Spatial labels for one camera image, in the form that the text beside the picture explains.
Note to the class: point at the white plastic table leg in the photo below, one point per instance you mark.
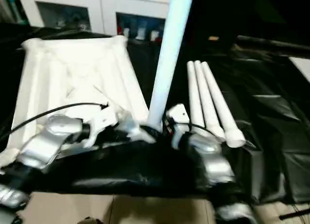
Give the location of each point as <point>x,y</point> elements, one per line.
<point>222,105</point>
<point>196,95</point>
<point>169,52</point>
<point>208,100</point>

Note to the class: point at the white plastic table top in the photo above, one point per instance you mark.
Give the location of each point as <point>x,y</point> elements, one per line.
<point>77,69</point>

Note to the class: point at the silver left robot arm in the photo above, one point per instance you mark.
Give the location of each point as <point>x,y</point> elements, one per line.
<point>46,141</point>

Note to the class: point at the black shiny mat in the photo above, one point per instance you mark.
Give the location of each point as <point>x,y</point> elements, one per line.
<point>135,166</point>

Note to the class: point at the small tan block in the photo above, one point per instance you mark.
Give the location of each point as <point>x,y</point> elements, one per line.
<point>213,38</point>

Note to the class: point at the white cabinet with glass doors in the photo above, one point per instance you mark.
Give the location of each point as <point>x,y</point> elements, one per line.
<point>101,6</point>

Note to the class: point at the dark brown cabinet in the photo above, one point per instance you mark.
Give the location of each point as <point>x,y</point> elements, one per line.
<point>242,11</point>

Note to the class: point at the white flat item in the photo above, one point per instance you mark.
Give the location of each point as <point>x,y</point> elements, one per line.
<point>301,68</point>

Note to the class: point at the black work table frame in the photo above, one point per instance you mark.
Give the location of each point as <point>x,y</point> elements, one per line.
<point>294,214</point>

